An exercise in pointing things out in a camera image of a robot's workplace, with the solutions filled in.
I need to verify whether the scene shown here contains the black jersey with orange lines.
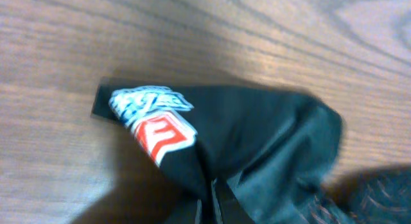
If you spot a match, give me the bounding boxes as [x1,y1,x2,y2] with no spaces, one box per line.
[92,82,410,224]

